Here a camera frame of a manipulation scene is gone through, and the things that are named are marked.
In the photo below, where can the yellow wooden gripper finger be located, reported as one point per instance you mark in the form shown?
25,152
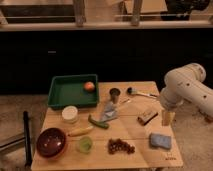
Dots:
167,117

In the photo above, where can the blue sponge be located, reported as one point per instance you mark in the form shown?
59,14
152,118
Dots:
159,140

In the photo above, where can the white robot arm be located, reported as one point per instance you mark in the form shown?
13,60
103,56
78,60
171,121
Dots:
186,83

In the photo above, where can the green plastic tray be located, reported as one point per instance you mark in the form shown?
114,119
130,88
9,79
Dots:
69,90

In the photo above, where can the brown wooden block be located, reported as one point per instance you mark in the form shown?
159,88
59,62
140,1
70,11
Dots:
147,116

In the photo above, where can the black dish brush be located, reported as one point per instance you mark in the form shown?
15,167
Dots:
133,91

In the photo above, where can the blue grey cloth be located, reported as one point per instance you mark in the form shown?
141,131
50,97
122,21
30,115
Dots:
109,112

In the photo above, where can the dark metal cup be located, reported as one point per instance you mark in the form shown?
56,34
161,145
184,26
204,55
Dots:
114,95

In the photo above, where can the bunch of dark grapes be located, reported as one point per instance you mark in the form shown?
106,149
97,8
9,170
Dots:
115,145

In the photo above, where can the green cucumber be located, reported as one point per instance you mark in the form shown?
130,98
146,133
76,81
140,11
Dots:
100,124

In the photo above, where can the yellow banana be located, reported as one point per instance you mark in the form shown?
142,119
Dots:
80,131

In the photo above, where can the orange peach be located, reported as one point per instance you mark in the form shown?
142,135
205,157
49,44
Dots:
89,86

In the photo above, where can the small green cup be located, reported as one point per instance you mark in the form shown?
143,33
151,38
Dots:
84,144

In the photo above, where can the dark red bowl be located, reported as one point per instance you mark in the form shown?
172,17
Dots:
51,143

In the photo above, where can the black pole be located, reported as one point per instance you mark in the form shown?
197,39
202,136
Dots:
27,139

